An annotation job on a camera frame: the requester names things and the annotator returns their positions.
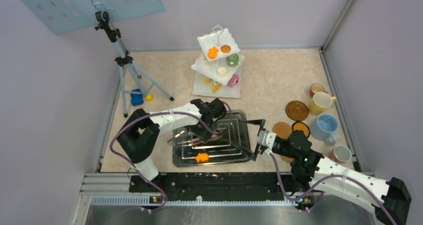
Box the brown coaster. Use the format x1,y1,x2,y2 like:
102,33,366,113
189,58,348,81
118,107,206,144
285,100,309,121
272,122,293,139

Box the dark printed coaster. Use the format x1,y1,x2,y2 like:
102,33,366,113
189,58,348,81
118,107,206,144
291,121,310,138

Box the yellow cake slice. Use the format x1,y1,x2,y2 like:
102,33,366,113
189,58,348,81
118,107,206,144
212,81,222,93

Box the blue mug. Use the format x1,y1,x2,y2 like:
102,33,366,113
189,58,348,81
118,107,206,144
309,113,339,146

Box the brown coaster back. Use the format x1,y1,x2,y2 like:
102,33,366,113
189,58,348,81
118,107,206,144
285,100,309,121

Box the metal tongs with pink tips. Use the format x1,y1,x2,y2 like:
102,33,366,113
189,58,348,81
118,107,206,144
167,130,221,147

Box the pink cake slice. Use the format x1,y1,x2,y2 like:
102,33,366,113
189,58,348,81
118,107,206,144
227,74,240,88

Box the white round bun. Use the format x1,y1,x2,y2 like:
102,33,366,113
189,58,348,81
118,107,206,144
216,66,228,78

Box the orange fish cake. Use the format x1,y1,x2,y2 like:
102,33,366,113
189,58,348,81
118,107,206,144
208,46,219,60
194,153,210,163

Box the stainless steel tray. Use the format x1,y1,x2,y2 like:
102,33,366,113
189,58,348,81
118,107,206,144
171,110,251,168

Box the yellow mug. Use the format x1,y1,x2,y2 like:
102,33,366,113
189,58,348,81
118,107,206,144
308,92,337,115

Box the green roll cake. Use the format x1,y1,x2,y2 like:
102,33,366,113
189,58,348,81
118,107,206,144
226,53,239,67

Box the brown mug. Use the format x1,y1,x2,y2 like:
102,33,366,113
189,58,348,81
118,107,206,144
309,83,327,97

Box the orange round cookie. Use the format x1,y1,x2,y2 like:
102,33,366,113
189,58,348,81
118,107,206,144
220,44,231,53

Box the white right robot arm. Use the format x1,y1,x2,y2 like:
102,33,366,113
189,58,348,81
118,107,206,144
246,119,412,225

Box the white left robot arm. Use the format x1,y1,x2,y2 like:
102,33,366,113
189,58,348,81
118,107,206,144
113,99,227,192

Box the white three-tier dessert stand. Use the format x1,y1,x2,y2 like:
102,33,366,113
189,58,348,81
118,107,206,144
191,24,245,98

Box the yellow toy block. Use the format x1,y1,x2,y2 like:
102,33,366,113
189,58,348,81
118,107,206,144
146,94,153,101

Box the blue toy block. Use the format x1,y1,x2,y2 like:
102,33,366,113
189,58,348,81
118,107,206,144
130,89,144,106

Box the light blue music stand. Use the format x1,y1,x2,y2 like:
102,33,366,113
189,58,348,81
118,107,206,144
21,0,174,117

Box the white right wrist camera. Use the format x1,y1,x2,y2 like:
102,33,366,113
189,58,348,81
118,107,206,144
257,129,276,150

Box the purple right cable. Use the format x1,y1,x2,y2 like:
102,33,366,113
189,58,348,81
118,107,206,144
267,149,397,225

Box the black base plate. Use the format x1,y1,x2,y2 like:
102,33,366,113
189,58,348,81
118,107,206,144
129,172,313,204

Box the white cable duct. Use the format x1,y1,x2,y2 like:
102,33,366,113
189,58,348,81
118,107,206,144
91,195,297,207

